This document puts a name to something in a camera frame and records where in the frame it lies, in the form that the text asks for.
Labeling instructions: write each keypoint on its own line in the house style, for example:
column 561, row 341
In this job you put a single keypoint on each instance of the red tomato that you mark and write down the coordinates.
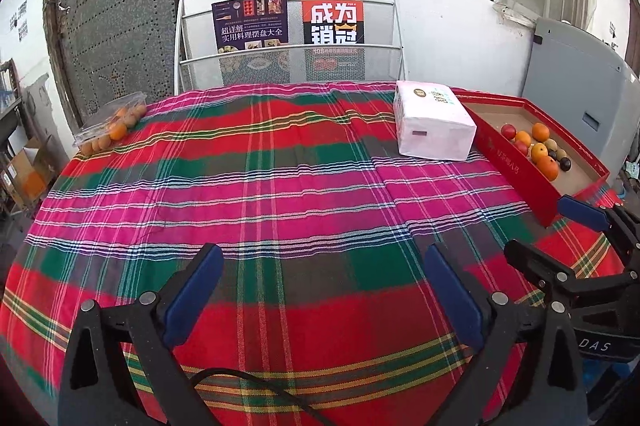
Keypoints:
column 521, row 149
column 509, row 131

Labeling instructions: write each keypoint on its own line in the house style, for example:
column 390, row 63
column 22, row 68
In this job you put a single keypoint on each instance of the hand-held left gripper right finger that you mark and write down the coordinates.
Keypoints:
column 452, row 301

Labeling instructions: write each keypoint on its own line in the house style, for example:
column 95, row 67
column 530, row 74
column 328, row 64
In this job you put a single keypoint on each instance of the clear plastic tray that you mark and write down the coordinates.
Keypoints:
column 92, row 125

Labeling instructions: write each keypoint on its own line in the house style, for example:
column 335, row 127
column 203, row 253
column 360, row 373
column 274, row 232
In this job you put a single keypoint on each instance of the printed wall notice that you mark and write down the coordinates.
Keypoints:
column 22, row 23

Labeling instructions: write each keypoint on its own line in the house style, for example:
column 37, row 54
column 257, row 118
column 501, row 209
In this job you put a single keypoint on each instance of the medium orange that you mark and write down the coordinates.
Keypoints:
column 549, row 169

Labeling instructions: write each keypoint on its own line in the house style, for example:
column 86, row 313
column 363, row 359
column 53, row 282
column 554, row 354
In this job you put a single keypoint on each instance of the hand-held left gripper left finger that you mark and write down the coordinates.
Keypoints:
column 192, row 296

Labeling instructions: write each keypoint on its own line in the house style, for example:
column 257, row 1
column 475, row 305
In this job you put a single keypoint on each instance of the red cardboard box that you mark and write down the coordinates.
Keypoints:
column 520, row 186

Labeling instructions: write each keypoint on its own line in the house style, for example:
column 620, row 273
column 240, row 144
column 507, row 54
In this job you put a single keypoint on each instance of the small orange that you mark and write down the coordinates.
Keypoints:
column 118, row 131
column 538, row 152
column 523, row 138

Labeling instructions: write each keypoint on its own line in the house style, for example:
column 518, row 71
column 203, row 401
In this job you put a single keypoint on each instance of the pile of small brown fruits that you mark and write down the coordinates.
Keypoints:
column 100, row 142

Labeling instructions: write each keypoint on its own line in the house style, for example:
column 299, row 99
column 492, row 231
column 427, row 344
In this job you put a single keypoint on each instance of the orange black book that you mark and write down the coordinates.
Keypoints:
column 330, row 21

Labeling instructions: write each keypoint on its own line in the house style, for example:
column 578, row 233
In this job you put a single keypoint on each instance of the white pink tissue pack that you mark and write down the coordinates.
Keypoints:
column 430, row 141

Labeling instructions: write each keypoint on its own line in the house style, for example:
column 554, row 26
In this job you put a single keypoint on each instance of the studded metal door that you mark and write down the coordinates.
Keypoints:
column 115, row 6

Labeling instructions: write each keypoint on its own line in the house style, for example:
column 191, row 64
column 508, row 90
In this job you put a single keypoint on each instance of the white metal mesh chair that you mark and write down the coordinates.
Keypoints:
column 200, row 71

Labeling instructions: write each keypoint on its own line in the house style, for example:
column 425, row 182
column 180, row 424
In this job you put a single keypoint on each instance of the cluttered storage shelf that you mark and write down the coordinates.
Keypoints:
column 7, row 106

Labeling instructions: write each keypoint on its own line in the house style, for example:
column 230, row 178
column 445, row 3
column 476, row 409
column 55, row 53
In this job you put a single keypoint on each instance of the red green plaid tablecloth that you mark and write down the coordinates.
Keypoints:
column 300, row 206

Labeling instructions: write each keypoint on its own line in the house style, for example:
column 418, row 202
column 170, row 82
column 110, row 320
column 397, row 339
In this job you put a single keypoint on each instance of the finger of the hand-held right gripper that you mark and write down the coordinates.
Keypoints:
column 535, row 262
column 582, row 211

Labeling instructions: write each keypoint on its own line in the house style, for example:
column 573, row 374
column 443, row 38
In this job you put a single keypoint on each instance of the large orange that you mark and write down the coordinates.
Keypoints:
column 540, row 132

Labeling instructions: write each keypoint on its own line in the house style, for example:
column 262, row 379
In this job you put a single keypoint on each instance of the purple cookbook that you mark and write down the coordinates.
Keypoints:
column 250, row 31

